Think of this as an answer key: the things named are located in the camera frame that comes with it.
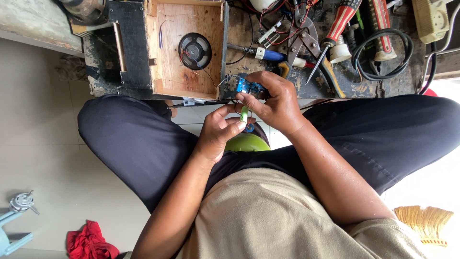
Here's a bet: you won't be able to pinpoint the beige power strip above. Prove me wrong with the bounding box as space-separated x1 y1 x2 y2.
411 0 452 45

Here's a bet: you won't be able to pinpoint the person's black trousers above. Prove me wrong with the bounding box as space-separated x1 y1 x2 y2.
77 94 460 213

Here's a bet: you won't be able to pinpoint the yellow handled tin snips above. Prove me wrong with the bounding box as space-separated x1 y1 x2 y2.
277 0 346 99

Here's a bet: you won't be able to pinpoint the red white striped screwdriver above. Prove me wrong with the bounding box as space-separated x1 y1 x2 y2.
305 0 363 86

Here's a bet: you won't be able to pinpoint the old grey speaker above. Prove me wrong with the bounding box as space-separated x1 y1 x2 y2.
57 0 109 25

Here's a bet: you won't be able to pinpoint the green round canister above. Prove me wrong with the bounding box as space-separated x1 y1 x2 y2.
224 132 271 153

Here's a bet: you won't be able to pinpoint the white lamp socket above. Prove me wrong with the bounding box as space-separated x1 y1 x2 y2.
328 35 352 65

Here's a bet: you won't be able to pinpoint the person's beige shirt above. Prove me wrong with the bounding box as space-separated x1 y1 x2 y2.
175 167 429 259

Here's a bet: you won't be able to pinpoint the wooden speaker box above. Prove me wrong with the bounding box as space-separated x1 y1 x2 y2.
144 0 230 101

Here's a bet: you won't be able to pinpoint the white wire connector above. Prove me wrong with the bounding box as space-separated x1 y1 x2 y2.
257 20 283 49

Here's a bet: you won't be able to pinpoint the tangle of red wires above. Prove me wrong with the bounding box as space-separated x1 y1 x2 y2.
240 0 317 47

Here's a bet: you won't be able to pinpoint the thin white wire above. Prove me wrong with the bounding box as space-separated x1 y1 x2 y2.
215 74 242 89

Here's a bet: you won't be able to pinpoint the thin black wire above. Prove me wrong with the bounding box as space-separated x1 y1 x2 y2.
226 10 255 66

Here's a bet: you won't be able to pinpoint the light blue fan motor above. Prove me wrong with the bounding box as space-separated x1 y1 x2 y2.
0 189 40 257

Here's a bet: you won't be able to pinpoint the blue circuit board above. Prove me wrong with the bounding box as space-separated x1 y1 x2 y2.
236 77 267 98

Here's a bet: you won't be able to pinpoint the white round casing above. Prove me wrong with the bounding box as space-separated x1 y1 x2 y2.
249 0 282 13

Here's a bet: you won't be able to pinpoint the red cloth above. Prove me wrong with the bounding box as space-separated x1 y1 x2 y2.
66 220 120 259

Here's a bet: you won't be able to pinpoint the straw broom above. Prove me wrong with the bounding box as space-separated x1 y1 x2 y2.
393 205 455 248

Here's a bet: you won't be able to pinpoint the person's left hand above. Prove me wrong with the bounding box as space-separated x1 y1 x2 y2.
193 103 257 165

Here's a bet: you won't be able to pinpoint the coiled black cable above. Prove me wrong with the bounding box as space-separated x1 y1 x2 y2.
351 28 414 82

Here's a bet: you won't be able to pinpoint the black power cable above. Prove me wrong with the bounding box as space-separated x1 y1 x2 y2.
418 41 438 95

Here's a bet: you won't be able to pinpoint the small white red screwdriver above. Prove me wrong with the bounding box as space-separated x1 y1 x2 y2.
292 57 316 70

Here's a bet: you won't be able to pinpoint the red handled tool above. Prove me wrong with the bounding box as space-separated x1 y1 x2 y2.
367 0 398 62

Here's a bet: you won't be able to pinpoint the white power cable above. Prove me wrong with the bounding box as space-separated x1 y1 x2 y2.
423 0 460 90

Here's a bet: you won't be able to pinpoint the person's right hand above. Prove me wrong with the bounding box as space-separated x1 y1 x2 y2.
235 71 310 137

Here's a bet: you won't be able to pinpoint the blue handled screwdriver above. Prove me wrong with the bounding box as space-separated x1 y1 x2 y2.
227 43 287 62

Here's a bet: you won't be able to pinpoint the black wooden box panel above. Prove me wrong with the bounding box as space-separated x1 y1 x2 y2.
108 0 154 91

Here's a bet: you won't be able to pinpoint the black round speaker driver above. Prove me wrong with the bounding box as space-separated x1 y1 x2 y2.
178 32 213 71

